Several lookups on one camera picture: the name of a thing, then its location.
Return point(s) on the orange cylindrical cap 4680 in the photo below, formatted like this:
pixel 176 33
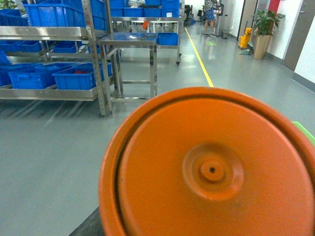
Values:
pixel 207 162

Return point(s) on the red parts in bin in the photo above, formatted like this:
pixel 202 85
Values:
pixel 81 72

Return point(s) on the main steel shelf rack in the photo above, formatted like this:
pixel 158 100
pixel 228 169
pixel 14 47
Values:
pixel 105 67

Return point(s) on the blue bin on cart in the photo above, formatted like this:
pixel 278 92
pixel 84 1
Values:
pixel 167 39

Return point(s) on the blue bin front rightmost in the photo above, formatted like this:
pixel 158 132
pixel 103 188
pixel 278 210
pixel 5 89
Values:
pixel 67 80

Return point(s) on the small steel table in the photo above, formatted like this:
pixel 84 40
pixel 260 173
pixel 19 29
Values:
pixel 117 40

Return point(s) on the yellow mop bucket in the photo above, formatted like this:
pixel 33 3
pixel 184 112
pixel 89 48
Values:
pixel 244 40

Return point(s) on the person standing far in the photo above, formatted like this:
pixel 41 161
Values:
pixel 209 7

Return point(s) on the dark conveyor belt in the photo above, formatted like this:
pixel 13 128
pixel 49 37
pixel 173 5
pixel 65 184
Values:
pixel 91 226

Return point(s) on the green potted plant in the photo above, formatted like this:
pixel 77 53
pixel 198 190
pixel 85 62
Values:
pixel 265 21

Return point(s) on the blue bin front middle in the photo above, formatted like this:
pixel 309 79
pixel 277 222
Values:
pixel 5 69

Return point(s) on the blue bin front second-right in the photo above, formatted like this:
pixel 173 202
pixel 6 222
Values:
pixel 38 77

